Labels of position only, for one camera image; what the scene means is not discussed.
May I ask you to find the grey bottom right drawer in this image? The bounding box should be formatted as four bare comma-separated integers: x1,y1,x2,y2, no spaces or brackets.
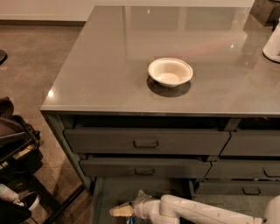
194,181,280,196

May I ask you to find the grey open bottom drawer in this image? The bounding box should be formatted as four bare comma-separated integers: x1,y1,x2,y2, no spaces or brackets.
89,177,193,224

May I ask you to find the grey middle left drawer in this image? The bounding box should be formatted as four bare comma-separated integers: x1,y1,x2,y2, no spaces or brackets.
80,157,211,179

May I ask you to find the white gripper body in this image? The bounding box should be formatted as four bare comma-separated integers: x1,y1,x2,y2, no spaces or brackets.
133,194,160,220

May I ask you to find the white appliance on counter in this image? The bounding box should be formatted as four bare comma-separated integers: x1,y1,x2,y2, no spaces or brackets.
262,19,280,63

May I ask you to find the grey counter cabinet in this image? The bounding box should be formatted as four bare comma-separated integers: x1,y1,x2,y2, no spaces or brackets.
41,6,280,191

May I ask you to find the grey top right drawer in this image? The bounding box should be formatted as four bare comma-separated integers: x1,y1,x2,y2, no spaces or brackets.
221,118,280,157

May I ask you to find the grey top left drawer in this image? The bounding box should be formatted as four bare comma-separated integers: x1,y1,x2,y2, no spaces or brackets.
64,116,230,155

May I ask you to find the black round object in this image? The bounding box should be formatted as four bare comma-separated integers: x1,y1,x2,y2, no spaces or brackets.
0,49,8,65

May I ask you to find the grey middle right drawer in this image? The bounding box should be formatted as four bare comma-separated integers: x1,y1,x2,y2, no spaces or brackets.
206,159,280,179

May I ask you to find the white paper bowl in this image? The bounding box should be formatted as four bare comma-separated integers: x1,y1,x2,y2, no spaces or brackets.
148,58,193,88

